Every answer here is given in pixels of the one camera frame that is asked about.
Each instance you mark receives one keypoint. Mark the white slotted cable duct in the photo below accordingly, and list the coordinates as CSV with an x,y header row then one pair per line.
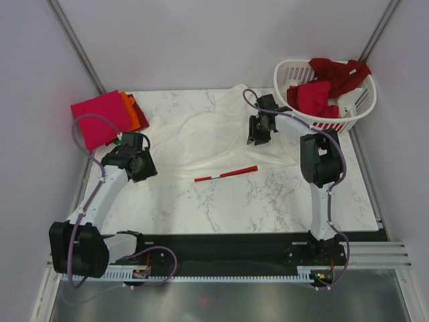
x,y
133,275

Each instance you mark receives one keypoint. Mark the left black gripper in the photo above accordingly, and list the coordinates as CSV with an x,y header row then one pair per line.
x,y
150,170

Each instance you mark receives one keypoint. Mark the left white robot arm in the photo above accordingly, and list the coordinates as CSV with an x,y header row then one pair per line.
x,y
77,245

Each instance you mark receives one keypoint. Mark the dark red crumpled shirt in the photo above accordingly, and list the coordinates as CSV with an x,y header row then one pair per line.
x,y
343,77

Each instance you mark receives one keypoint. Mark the white t shirt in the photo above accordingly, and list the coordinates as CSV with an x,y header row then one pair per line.
x,y
203,133

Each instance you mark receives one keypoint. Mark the white plastic laundry basket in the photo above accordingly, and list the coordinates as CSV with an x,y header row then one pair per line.
x,y
353,105

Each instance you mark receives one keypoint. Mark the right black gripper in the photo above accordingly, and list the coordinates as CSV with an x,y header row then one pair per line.
x,y
253,133

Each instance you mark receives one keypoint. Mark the aluminium frame rail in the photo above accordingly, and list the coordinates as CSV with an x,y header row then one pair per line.
x,y
359,252

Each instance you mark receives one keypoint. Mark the magenta crumpled shirt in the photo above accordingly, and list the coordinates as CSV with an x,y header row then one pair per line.
x,y
312,99

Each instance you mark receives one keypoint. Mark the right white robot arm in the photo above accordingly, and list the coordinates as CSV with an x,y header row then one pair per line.
x,y
322,162

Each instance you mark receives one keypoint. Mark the orange folded shirt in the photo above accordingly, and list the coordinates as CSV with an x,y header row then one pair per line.
x,y
130,110

